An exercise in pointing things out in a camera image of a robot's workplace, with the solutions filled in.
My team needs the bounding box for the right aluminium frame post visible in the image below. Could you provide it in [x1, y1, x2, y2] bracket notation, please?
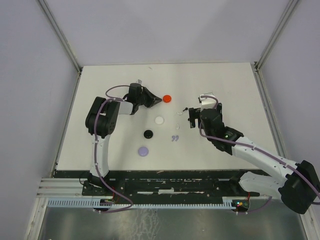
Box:
[253, 0, 301, 72]

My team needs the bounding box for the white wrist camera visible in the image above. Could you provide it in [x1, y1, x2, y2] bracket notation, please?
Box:
[198, 92, 219, 110]
[136, 79, 143, 85]

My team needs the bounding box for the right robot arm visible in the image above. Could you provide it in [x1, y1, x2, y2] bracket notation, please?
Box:
[188, 103, 320, 215]

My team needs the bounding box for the left aluminium frame post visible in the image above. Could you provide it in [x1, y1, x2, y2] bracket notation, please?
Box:
[37, 0, 83, 73]

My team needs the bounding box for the white earbud charging case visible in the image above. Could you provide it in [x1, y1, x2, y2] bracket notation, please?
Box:
[154, 116, 165, 125]

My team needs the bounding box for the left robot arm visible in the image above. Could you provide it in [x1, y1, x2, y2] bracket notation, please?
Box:
[85, 83, 163, 195]

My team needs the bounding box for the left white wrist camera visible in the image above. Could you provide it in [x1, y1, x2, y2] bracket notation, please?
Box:
[136, 79, 143, 85]

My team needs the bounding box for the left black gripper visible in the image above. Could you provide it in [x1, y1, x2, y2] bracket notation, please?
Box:
[136, 87, 162, 108]

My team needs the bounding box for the right circuit board with leds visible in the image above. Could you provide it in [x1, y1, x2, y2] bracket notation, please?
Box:
[235, 200, 250, 212]

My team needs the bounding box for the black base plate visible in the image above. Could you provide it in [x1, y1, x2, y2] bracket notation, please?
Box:
[53, 169, 281, 206]

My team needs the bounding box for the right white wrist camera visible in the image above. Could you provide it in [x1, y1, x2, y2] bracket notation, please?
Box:
[198, 92, 219, 110]

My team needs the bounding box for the white slotted cable duct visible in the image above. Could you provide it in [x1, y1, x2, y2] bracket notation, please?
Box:
[46, 198, 237, 208]

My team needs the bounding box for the aluminium frame post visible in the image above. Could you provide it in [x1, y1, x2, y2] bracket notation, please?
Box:
[253, 0, 301, 72]
[37, 0, 83, 73]

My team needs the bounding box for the purple earbud charging case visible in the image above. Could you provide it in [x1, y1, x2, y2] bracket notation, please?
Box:
[138, 146, 149, 157]

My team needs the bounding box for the aluminium frame rail front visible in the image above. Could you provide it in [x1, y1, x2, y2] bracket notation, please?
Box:
[36, 177, 308, 200]

